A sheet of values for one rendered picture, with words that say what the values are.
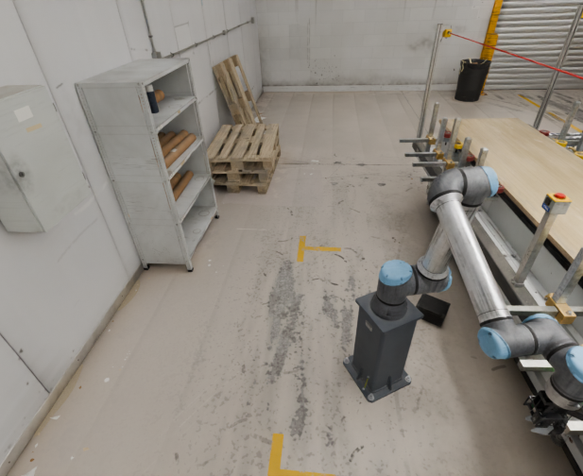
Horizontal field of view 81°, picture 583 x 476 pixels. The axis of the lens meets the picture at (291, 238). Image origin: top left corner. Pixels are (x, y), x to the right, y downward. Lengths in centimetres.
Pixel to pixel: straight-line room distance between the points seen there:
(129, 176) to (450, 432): 262
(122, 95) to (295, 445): 231
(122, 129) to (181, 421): 188
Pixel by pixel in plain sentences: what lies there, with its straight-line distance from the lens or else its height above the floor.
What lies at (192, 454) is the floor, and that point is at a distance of 223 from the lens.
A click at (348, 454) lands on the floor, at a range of 216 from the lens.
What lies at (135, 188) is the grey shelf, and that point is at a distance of 284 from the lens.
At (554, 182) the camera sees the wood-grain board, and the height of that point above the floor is 90.
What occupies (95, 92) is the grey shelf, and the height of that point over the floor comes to 150.
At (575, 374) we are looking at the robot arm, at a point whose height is 117.
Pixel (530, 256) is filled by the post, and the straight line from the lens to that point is 203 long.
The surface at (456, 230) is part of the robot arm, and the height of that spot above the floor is 132.
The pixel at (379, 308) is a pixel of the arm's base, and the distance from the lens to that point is 185.
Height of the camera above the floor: 199
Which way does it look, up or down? 36 degrees down
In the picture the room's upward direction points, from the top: 2 degrees counter-clockwise
